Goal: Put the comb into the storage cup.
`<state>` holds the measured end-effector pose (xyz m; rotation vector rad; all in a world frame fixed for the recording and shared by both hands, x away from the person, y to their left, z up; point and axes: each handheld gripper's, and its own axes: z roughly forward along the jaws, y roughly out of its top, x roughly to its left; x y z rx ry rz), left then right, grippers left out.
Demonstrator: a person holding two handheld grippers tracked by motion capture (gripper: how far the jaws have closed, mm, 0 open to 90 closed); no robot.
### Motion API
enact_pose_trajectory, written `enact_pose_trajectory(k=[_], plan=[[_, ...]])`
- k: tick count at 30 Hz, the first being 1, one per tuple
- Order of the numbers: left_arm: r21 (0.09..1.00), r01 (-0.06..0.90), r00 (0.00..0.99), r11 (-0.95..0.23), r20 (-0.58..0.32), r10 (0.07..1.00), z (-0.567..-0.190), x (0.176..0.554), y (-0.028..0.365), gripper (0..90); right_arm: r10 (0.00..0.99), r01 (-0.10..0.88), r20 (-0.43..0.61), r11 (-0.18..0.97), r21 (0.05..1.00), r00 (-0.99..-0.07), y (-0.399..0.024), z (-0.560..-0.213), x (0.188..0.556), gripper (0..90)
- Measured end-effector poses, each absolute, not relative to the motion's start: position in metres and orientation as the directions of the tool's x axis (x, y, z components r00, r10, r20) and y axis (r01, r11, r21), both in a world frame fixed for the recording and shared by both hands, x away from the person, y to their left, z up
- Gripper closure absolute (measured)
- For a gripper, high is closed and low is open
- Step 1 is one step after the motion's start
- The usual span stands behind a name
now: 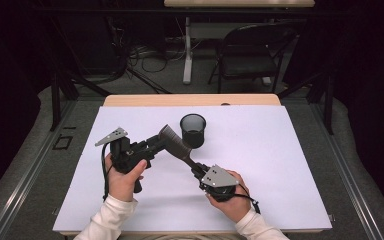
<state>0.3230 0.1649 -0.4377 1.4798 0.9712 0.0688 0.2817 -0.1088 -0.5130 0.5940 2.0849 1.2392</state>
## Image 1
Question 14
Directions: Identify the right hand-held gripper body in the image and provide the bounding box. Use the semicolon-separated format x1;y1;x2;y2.
199;164;240;203

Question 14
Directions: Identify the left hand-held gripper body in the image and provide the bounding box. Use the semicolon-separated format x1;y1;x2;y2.
94;127;155;195

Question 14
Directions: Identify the black plastic spatula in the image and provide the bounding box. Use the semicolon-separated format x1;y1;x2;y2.
157;123;202;170

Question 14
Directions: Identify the black mesh pen cup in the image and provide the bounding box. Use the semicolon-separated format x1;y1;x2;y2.
179;113;207;150

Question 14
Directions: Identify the person's left hand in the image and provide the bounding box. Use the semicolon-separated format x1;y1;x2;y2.
104;154;149;203

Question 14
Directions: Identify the person's right hand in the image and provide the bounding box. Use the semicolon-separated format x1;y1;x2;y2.
205;169;253;224

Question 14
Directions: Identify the white board sheet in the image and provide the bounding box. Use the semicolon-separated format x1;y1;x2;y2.
52;105;333;233

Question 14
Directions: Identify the light wooden table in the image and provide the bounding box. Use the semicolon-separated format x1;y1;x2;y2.
59;93;324;236

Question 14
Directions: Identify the black tape square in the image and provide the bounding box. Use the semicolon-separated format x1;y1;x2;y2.
52;133;74;151

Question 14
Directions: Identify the wooden desk with white leg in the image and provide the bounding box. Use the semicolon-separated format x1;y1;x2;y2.
163;0;316;86

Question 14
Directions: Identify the black folding chair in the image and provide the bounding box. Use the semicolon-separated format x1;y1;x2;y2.
207;22;298;95

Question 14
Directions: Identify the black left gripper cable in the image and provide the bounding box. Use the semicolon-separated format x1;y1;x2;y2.
101;142;112;202

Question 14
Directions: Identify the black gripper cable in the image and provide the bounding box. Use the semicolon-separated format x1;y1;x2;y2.
209;184;262;215
101;142;112;202

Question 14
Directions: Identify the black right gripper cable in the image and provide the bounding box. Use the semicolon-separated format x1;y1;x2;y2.
209;184;262;215

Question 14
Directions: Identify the tangle of floor cables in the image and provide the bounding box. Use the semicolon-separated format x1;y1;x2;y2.
125;41;188;75

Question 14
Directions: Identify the black metal frame stand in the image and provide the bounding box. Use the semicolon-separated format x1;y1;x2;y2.
49;70;113;133
277;70;335;136

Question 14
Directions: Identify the metal floor rail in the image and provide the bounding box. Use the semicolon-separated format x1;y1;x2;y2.
308;99;384;240
0;99;78;240

